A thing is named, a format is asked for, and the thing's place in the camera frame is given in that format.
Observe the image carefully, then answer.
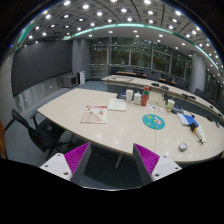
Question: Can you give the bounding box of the long curved rear table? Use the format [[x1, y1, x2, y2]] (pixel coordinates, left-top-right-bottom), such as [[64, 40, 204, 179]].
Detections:
[[102, 75, 224, 119]]

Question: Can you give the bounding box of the clear plastic container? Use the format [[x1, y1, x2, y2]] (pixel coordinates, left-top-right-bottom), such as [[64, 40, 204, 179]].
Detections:
[[149, 92, 165, 107]]

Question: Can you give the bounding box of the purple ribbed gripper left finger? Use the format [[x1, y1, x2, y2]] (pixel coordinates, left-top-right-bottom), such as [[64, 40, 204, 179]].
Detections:
[[41, 143, 91, 184]]

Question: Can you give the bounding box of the grey cabinet box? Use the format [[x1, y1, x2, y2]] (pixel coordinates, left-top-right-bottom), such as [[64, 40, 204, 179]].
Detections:
[[63, 75, 77, 88]]

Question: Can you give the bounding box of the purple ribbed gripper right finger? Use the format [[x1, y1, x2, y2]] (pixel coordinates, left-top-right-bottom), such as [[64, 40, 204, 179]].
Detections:
[[133, 143, 181, 185]]

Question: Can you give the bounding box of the large dark wall screen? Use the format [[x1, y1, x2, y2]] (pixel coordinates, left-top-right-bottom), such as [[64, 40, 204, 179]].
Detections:
[[11, 41, 72, 96]]

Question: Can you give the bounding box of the white air purifier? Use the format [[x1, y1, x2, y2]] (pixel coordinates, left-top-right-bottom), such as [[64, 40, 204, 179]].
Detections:
[[78, 71, 85, 85]]

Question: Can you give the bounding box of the white paper booklet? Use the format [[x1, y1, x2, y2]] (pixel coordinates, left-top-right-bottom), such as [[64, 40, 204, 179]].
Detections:
[[108, 99, 126, 111]]

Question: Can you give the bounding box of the white lidded jar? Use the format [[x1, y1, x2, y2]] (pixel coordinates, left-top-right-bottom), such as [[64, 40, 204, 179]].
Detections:
[[134, 92, 142, 105]]

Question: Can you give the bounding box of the green and white paper cup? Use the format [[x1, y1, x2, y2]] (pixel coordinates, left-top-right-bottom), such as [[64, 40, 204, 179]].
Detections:
[[166, 99, 175, 112]]

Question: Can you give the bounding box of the white notebook with blue edge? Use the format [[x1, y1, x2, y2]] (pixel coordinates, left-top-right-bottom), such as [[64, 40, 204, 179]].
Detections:
[[177, 113, 189, 126]]

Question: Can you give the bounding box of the black office chair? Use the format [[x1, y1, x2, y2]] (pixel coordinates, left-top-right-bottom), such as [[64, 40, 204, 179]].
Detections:
[[11, 109, 72, 159]]

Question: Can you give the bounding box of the red bottle with green cap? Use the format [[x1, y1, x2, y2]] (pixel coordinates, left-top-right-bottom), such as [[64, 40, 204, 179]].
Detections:
[[141, 86, 150, 106]]

